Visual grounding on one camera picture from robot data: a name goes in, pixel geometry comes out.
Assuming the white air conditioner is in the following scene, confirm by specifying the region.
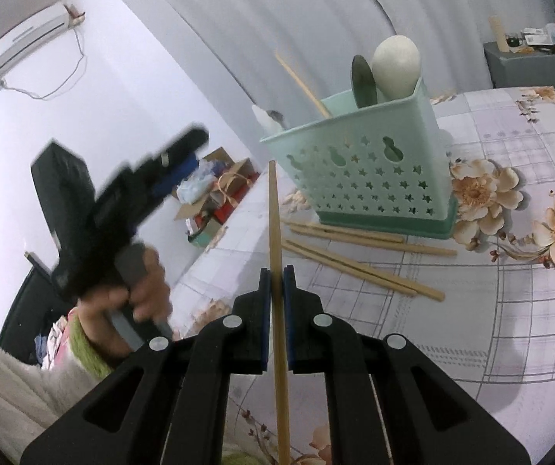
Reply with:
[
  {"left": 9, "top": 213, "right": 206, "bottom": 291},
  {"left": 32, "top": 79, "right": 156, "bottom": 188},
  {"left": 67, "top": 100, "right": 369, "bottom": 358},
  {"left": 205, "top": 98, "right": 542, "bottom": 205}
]
[{"left": 0, "top": 2, "right": 76, "bottom": 90}]

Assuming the grey cabinet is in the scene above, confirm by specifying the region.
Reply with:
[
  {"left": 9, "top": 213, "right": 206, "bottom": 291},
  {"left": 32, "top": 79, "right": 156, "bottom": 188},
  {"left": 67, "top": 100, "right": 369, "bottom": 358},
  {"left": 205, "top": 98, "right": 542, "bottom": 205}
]
[{"left": 483, "top": 41, "right": 555, "bottom": 131}]

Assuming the person's fluffy robe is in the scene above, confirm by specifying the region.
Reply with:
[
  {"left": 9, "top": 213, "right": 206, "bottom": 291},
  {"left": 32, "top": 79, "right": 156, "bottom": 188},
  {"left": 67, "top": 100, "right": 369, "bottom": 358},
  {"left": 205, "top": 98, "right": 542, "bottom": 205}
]
[{"left": 219, "top": 450, "right": 283, "bottom": 465}]

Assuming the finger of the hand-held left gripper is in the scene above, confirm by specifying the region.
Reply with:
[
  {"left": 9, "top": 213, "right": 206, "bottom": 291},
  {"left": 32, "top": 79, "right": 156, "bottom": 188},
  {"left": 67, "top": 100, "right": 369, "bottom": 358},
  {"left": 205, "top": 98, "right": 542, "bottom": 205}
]
[
  {"left": 127, "top": 128, "right": 209, "bottom": 181},
  {"left": 134, "top": 154, "right": 198, "bottom": 228}
]

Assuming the white handled utensil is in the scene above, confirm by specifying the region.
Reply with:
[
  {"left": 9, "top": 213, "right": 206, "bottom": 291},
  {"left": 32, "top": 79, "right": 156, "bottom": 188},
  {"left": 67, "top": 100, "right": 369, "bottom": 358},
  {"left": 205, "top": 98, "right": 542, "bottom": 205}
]
[{"left": 251, "top": 103, "right": 285, "bottom": 133}]

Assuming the white box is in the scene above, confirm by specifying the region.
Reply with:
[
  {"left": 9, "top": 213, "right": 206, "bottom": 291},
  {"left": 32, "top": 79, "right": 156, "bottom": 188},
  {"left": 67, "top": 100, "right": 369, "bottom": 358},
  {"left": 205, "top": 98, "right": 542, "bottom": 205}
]
[{"left": 522, "top": 26, "right": 555, "bottom": 52}]

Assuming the green perforated utensil holder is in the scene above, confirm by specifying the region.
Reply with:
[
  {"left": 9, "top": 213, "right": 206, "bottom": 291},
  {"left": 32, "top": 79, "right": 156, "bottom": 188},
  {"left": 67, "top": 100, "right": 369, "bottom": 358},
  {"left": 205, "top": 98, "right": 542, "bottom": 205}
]
[{"left": 259, "top": 77, "right": 454, "bottom": 239}]

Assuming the person's left hand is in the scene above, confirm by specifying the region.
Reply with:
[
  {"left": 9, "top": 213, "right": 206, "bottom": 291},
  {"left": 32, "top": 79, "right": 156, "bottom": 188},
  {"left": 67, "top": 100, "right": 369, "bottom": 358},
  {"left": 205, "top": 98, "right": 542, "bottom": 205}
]
[{"left": 76, "top": 248, "right": 174, "bottom": 355}]

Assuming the dark furniture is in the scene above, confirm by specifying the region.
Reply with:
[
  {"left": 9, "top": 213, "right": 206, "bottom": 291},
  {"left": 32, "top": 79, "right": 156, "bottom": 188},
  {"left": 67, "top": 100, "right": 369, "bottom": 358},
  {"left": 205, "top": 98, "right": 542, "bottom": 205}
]
[{"left": 0, "top": 252, "right": 82, "bottom": 364}]

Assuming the pink cloth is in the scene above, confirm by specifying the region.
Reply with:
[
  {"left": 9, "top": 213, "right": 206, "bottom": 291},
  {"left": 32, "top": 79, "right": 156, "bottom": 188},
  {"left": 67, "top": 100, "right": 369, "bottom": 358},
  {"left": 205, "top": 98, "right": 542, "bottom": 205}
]
[{"left": 40, "top": 315, "right": 82, "bottom": 366}]

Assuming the pale plastic bag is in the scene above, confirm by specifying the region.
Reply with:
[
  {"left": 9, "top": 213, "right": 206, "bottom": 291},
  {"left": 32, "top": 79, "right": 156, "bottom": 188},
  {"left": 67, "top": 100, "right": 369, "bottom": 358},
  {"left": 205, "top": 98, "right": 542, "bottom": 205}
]
[{"left": 173, "top": 157, "right": 217, "bottom": 203}]

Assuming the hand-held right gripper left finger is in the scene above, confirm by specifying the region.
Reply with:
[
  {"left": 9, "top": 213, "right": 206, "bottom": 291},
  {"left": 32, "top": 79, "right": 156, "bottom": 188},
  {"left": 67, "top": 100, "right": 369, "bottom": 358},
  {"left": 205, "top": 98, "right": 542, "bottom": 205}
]
[{"left": 20, "top": 267, "right": 273, "bottom": 465}]

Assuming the white plastic ladle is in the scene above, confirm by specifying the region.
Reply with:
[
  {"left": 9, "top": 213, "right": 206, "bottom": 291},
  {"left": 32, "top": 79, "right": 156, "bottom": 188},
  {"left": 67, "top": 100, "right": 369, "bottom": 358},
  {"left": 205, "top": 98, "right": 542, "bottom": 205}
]
[{"left": 372, "top": 34, "right": 422, "bottom": 102}]

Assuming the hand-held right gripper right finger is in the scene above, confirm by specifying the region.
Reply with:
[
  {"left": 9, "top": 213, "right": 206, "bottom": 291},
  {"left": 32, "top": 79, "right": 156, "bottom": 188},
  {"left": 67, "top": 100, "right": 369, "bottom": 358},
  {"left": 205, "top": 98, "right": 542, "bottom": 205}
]
[{"left": 282, "top": 265, "right": 533, "bottom": 465}]

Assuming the metal spoon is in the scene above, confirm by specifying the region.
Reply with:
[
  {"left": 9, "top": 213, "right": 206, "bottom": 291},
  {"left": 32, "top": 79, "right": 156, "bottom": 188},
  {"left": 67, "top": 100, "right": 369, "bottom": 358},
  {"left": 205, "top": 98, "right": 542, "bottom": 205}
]
[{"left": 352, "top": 55, "right": 379, "bottom": 109}]

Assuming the cardboard box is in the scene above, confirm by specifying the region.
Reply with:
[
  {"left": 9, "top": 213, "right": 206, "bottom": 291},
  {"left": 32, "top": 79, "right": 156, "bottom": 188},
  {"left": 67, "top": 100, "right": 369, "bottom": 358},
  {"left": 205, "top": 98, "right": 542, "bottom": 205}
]
[{"left": 171, "top": 148, "right": 261, "bottom": 248}]

